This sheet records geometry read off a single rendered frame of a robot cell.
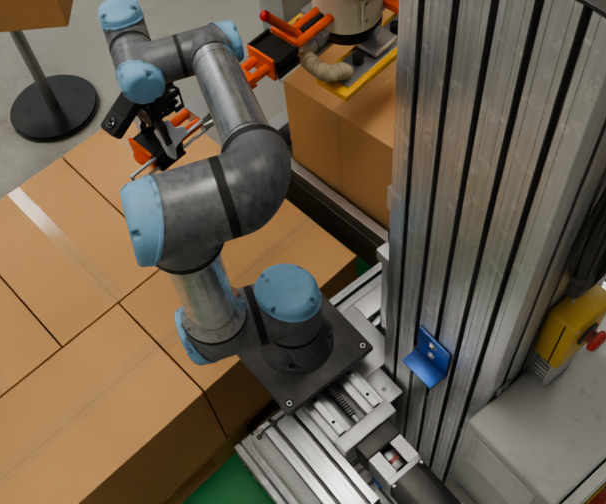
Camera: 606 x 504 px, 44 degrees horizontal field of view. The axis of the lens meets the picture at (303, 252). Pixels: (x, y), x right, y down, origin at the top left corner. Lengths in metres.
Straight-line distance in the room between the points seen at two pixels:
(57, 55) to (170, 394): 2.21
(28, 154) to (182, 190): 2.55
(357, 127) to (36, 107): 1.98
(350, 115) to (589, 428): 1.06
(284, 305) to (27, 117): 2.45
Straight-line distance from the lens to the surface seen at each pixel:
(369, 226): 2.20
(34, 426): 2.19
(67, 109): 3.57
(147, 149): 1.60
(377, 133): 1.97
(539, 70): 0.73
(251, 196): 0.97
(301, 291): 1.35
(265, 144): 1.02
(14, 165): 3.49
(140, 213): 0.97
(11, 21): 3.04
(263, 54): 1.72
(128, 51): 1.33
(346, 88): 1.82
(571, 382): 1.35
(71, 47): 3.91
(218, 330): 1.30
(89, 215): 2.47
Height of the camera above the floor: 2.44
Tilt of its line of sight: 57 degrees down
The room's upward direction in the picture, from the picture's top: 8 degrees counter-clockwise
